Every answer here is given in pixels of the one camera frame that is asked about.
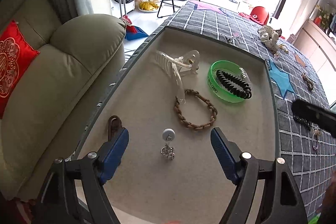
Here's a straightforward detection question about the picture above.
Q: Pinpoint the beige sideboard cabinet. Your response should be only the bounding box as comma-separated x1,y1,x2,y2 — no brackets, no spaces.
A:
293,19,335,105

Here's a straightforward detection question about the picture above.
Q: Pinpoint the grey checked bed cover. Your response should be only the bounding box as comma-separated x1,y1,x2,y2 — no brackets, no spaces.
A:
123,0,336,221

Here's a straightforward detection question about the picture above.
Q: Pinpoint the blue dustpan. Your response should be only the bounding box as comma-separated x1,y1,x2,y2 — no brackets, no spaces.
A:
125,26,149,41

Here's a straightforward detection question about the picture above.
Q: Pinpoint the brown braided bracelet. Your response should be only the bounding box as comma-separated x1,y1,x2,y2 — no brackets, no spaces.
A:
173,89,218,131

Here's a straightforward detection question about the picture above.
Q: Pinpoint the red embroidered cushion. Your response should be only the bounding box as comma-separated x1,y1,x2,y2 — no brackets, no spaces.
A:
0,20,40,115

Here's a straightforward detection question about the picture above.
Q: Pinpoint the clear plastic hair claw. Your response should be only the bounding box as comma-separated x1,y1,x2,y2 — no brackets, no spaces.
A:
152,50,200,103

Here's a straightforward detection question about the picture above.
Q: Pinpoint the black spiral tie in tray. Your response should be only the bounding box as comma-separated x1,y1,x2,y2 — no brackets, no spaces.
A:
216,70,252,100

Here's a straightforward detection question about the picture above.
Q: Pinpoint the round gold keychain charm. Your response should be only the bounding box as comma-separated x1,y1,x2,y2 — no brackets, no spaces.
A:
311,128,322,155

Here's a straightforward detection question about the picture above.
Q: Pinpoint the silver charm with grey disc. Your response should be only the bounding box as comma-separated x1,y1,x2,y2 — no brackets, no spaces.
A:
161,128,175,160

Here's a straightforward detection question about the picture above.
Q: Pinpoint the red flower vase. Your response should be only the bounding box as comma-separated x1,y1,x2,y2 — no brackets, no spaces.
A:
314,16,322,26

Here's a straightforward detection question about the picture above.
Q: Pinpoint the green plastic bangle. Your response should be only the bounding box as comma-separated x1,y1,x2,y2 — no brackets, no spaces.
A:
207,60,252,103

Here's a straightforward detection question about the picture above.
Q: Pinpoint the red handled broom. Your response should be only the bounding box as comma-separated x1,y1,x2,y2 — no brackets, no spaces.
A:
118,0,137,34

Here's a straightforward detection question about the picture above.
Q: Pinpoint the green leather sofa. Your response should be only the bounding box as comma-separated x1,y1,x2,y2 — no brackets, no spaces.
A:
1,0,126,200

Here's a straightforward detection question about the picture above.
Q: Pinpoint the red plastic chair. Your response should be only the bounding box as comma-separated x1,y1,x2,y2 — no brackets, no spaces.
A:
239,6,269,26

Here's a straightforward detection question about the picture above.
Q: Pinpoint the gold hair clip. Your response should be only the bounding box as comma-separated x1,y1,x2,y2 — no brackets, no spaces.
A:
278,44,289,54

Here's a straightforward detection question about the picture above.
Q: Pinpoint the beige jewelry tray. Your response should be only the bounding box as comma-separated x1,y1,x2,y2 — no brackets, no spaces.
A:
79,28,278,223

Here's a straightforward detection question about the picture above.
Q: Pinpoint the yellow basket with bananas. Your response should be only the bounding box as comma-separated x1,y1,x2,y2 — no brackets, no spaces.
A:
138,0,159,12

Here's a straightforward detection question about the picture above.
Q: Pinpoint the brown snap hair clip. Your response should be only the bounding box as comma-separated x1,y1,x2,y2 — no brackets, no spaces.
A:
108,115,122,141

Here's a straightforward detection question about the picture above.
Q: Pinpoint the brown spiral hair tie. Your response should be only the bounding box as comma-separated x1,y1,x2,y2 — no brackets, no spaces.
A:
301,72,315,91

